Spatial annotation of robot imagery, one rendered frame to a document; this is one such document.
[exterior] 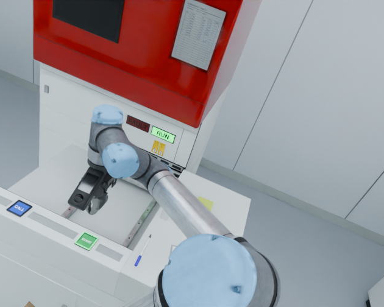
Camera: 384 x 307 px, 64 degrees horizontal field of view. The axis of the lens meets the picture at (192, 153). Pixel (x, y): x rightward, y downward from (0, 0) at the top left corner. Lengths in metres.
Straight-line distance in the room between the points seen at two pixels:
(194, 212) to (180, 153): 0.81
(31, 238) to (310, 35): 2.31
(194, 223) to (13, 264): 0.88
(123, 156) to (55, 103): 1.04
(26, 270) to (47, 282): 0.09
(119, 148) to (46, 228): 0.53
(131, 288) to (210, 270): 0.68
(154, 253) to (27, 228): 0.42
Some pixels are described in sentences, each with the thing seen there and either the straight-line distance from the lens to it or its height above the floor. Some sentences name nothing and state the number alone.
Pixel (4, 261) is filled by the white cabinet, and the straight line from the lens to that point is 1.40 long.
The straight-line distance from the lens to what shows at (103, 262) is 1.07.
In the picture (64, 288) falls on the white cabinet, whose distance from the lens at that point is 1.29.
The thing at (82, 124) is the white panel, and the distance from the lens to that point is 1.63.
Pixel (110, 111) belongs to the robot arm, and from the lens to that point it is 0.78.
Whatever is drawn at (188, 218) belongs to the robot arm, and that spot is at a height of 1.38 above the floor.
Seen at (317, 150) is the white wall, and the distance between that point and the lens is 3.00.
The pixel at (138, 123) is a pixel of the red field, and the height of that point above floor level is 1.10.
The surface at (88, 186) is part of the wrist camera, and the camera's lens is 0.86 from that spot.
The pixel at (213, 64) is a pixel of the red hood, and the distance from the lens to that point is 1.19.
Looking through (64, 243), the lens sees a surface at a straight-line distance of 1.11.
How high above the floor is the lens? 1.84
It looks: 33 degrees down
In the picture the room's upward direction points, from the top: 20 degrees clockwise
